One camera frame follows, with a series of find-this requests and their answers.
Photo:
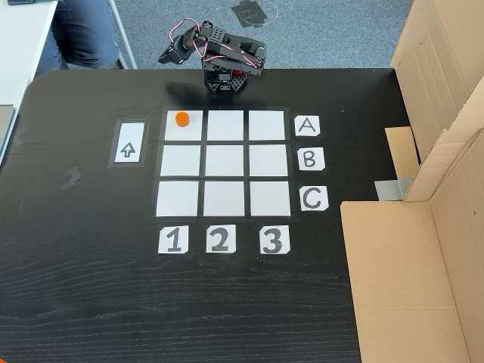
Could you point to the white metal table leg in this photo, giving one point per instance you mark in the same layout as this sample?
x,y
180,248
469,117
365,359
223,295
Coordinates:
x,y
123,38

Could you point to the paper sheet number 3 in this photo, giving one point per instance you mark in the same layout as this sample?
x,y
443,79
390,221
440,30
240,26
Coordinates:
x,y
274,240

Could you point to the paper sheet letter B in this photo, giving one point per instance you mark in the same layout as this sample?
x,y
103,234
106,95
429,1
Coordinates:
x,y
311,159

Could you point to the tall brown cardboard panel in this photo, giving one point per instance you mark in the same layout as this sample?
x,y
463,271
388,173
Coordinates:
x,y
435,75

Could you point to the red black table clamp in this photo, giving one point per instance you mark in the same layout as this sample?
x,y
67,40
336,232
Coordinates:
x,y
237,71

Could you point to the large open cardboard box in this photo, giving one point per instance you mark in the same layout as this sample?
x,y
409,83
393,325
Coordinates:
x,y
397,283

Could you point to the paper sheet number 2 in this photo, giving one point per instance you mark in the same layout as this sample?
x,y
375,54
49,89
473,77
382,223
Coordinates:
x,y
221,239

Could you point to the white grid sheet black tape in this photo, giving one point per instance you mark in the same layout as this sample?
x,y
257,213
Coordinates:
x,y
225,160

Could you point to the paper sheet letter C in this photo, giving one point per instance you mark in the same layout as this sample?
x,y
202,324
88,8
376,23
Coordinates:
x,y
314,199

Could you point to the small flat cardboard piece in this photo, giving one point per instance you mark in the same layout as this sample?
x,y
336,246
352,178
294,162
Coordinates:
x,y
401,151

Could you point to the paper sheet letter A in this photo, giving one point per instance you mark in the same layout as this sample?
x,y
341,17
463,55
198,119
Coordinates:
x,y
307,126

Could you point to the round orange token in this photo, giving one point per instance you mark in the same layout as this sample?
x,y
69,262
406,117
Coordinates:
x,y
182,118

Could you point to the grey flat object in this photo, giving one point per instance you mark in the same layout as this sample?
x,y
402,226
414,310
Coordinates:
x,y
5,125

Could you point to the dark flat device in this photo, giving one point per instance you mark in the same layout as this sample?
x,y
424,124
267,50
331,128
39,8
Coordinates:
x,y
22,1

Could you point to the white arrow paper sheet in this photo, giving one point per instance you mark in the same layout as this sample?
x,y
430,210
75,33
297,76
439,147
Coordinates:
x,y
135,157

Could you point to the white side table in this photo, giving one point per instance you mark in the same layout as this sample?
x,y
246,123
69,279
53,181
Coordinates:
x,y
19,49

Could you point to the grey duct tape piece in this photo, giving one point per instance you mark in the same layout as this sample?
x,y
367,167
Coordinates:
x,y
389,190

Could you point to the paper sheet number 1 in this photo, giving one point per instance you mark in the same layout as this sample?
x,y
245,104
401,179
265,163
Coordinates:
x,y
173,240

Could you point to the person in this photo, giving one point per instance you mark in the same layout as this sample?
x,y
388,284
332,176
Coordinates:
x,y
83,34

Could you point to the black tape patch on floor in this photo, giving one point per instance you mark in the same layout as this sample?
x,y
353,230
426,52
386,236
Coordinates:
x,y
251,15

